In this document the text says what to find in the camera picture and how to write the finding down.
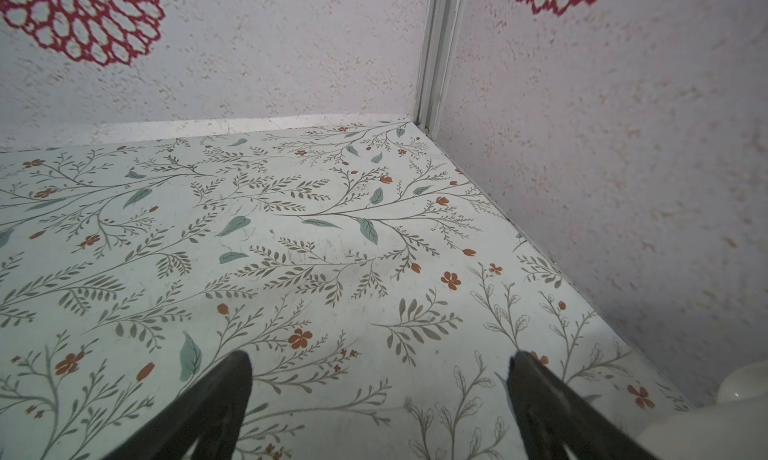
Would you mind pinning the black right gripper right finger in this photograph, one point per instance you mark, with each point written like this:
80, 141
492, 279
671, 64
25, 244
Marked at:
556, 423

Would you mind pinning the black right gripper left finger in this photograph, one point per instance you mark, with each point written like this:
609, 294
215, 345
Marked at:
205, 421

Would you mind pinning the white mug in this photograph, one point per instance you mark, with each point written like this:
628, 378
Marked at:
735, 427

